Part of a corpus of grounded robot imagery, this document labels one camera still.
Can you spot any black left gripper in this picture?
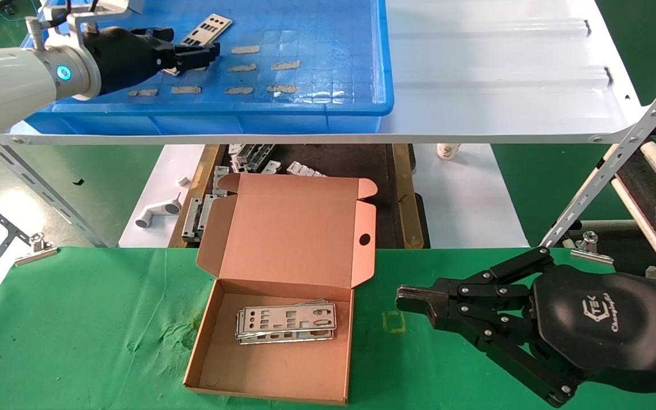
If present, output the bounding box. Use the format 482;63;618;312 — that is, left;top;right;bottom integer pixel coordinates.
80;26;222;97

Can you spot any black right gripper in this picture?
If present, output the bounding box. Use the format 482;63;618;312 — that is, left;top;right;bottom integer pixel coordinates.
395;246;656;407

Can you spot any large blue plastic tray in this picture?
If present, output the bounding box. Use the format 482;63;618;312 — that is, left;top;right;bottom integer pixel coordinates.
23;0;395;137

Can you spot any brown cardboard box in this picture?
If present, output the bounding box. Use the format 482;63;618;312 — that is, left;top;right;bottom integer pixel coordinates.
183;173;378;407

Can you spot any silver metal table clamp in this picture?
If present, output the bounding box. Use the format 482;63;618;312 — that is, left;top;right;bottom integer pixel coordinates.
569;230;615;266
13;232;59;268

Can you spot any white plastic pipe fitting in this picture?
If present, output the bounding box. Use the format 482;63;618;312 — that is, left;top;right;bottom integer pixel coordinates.
134;193;183;229

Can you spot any white paper cup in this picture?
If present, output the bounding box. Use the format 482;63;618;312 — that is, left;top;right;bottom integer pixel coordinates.
436;142;464;162

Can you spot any dark rubber mat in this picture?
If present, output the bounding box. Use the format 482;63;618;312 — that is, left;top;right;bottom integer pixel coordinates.
616;145;656;281

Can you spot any white metal shelf rack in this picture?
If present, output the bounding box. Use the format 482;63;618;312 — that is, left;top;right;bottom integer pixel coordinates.
0;0;656;250

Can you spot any large green table cloth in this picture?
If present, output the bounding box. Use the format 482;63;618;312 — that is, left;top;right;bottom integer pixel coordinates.
0;246;656;410

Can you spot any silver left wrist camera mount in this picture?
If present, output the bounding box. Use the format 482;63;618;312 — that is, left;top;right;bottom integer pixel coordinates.
23;0;136;55

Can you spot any dark metal bracket stack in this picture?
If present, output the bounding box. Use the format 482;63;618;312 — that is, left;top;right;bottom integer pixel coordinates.
228;143;277;172

